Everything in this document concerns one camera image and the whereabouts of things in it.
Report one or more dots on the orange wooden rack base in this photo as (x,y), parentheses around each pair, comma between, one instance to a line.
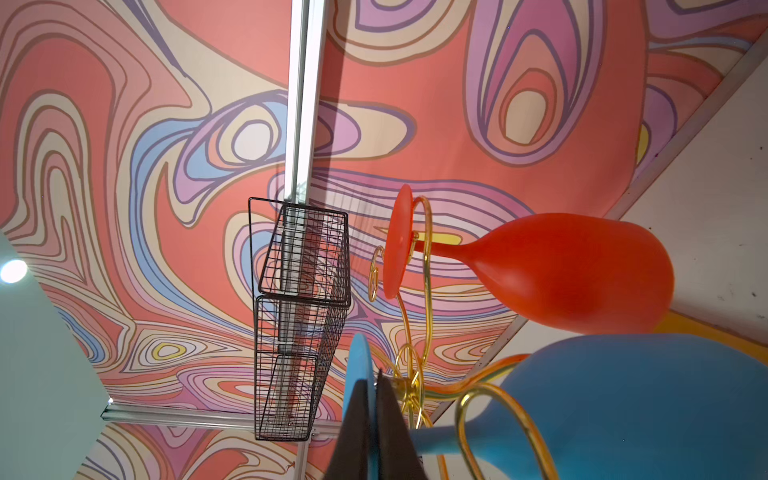
(675,322)

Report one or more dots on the red wine glass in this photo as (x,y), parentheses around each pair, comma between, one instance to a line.
(587,275)

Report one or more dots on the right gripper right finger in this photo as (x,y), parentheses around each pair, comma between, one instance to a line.
(398,459)

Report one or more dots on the gold wire glass rack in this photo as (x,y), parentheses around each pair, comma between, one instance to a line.
(420,360)

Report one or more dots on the blue wine glass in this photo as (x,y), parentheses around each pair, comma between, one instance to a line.
(652,406)

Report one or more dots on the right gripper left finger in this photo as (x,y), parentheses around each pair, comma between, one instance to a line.
(350,457)

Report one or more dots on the black wire basket back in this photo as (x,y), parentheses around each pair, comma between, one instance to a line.
(299,258)

